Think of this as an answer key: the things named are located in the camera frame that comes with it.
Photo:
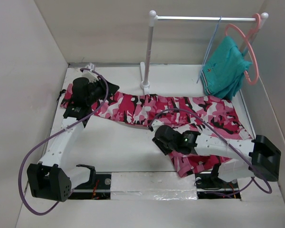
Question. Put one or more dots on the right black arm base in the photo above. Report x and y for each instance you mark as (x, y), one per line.
(214, 188)

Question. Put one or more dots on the white clothes rack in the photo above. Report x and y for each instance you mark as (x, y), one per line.
(153, 17)

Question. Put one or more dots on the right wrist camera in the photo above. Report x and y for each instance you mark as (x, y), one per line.
(155, 125)

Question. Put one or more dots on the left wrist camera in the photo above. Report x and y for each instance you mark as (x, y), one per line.
(87, 72)

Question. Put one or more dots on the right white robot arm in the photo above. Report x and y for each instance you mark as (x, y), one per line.
(251, 158)

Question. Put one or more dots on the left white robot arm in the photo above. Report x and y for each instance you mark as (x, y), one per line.
(49, 178)

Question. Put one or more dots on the blue wire hanger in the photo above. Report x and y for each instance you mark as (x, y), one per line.
(208, 49)

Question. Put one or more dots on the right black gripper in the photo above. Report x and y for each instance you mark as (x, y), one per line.
(165, 150)

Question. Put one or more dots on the silver tape strip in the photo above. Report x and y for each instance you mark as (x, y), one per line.
(152, 186)

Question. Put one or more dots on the teal shorts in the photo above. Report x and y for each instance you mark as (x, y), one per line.
(223, 74)

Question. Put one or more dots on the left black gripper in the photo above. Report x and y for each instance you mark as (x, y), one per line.
(101, 84)

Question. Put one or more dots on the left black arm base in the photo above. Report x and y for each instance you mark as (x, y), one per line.
(99, 189)

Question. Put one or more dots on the pink plastic hanger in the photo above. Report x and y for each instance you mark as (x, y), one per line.
(246, 38)

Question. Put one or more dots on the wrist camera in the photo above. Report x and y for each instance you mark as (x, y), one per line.
(155, 125)
(87, 72)

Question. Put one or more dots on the pink camouflage trousers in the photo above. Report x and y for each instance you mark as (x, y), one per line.
(183, 113)

